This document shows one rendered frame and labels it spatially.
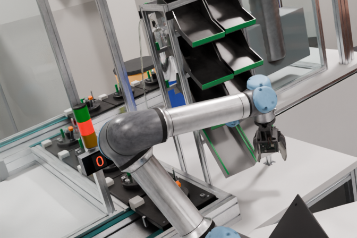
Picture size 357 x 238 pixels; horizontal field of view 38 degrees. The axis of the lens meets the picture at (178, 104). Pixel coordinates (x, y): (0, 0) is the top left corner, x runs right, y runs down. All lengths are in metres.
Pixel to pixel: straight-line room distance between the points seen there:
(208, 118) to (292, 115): 1.61
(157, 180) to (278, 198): 0.71
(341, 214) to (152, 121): 0.86
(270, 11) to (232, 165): 1.15
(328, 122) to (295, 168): 1.03
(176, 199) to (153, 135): 0.23
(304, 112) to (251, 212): 1.17
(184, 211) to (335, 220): 0.62
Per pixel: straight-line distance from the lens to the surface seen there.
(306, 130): 3.11
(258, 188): 2.15
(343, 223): 1.89
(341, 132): 3.35
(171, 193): 1.48
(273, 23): 2.93
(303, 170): 2.22
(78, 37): 5.65
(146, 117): 1.35
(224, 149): 2.04
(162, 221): 1.88
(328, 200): 2.52
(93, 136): 1.86
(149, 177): 1.47
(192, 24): 1.93
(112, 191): 2.17
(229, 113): 1.45
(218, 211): 1.89
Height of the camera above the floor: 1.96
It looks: 20 degrees down
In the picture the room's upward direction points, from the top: 14 degrees counter-clockwise
